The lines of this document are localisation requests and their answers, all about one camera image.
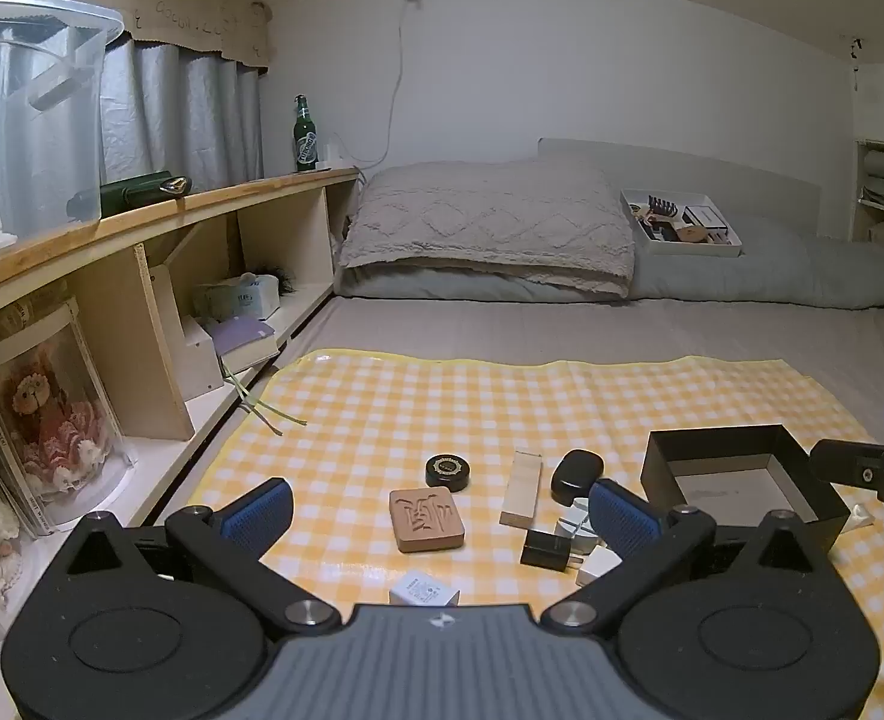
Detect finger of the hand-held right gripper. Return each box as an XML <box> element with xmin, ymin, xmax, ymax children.
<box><xmin>809</xmin><ymin>439</ymin><xmax>884</xmax><ymax>533</ymax></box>

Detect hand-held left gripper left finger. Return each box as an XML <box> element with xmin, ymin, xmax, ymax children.
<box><xmin>55</xmin><ymin>478</ymin><xmax>341</xmax><ymax>638</ymax></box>

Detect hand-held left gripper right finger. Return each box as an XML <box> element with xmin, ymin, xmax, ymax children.
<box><xmin>543</xmin><ymin>478</ymin><xmax>840</xmax><ymax>635</ymax></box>

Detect pink lip gloss white cap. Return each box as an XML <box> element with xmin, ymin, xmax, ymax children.
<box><xmin>577</xmin><ymin>544</ymin><xmax>624</xmax><ymax>587</ymax></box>

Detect black oval case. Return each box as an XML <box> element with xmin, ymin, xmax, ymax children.
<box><xmin>550</xmin><ymin>450</ymin><xmax>603</xmax><ymax>507</ymax></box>

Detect black charger plug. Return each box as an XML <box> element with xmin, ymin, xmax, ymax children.
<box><xmin>520</xmin><ymin>529</ymin><xmax>585</xmax><ymax>569</ymax></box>

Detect pale wooden block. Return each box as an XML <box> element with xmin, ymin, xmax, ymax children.
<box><xmin>499</xmin><ymin>450</ymin><xmax>544</xmax><ymax>528</ymax></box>

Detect black box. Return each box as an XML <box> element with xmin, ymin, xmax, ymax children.
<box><xmin>640</xmin><ymin>425</ymin><xmax>852</xmax><ymax>560</ymax></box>

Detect carved wooden block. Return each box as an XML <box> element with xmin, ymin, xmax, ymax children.
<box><xmin>389</xmin><ymin>487</ymin><xmax>467</xmax><ymax>554</ymax></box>

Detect white tube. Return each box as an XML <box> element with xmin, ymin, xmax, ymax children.
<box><xmin>554</xmin><ymin>499</ymin><xmax>600</xmax><ymax>552</ymax></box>

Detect yellow-green ribbons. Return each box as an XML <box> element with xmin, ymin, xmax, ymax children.
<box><xmin>220</xmin><ymin>356</ymin><xmax>308</xmax><ymax>437</ymax></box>

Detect pale wooden file box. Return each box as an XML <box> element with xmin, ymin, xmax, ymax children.
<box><xmin>149</xmin><ymin>262</ymin><xmax>227</xmax><ymax>400</ymax></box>

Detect small white printed box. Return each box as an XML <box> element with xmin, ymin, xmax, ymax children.
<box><xmin>389</xmin><ymin>572</ymin><xmax>459</xmax><ymax>607</ymax></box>

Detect purple book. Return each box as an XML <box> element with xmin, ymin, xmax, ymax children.
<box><xmin>202</xmin><ymin>315</ymin><xmax>281</xmax><ymax>377</ymax></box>

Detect yellow checked mat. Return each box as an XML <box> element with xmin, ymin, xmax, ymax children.
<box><xmin>158</xmin><ymin>349</ymin><xmax>884</xmax><ymax>720</ymax></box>

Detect grey folded duvet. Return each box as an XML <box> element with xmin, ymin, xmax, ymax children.
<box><xmin>628</xmin><ymin>214</ymin><xmax>884</xmax><ymax>312</ymax></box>

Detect grey bed sheet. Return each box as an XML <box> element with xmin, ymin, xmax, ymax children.
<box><xmin>257</xmin><ymin>292</ymin><xmax>884</xmax><ymax>466</ymax></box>

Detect tissue box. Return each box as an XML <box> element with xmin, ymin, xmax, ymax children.
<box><xmin>193</xmin><ymin>274</ymin><xmax>281</xmax><ymax>321</ymax></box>

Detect clear doll display box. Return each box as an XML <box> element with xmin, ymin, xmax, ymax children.
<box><xmin>0</xmin><ymin>298</ymin><xmax>139</xmax><ymax>539</ymax></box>

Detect white open tray box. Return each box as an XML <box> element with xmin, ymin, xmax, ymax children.
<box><xmin>620</xmin><ymin>189</ymin><xmax>744</xmax><ymax>259</ymax></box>

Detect grey pillow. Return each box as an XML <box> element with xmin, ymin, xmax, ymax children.
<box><xmin>332</xmin><ymin>261</ymin><xmax>632</xmax><ymax>306</ymax></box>

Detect beige textured pillow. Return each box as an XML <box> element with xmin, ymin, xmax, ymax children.
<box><xmin>334</xmin><ymin>161</ymin><xmax>638</xmax><ymax>297</ymax></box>

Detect dark green case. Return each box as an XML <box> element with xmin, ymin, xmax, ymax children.
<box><xmin>67</xmin><ymin>172</ymin><xmax>192</xmax><ymax>220</ymax></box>

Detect green beer bottle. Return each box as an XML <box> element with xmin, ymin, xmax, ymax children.
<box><xmin>292</xmin><ymin>94</ymin><xmax>320</xmax><ymax>173</ymax></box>

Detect grey curtain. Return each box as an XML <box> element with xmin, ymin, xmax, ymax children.
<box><xmin>0</xmin><ymin>36</ymin><xmax>266</xmax><ymax>200</ymax></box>

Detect clear plastic bin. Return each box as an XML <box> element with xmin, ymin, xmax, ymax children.
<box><xmin>0</xmin><ymin>0</ymin><xmax>126</xmax><ymax>260</ymax></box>

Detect white wall cable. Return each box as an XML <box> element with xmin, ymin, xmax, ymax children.
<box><xmin>332</xmin><ymin>0</ymin><xmax>416</xmax><ymax>167</ymax></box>

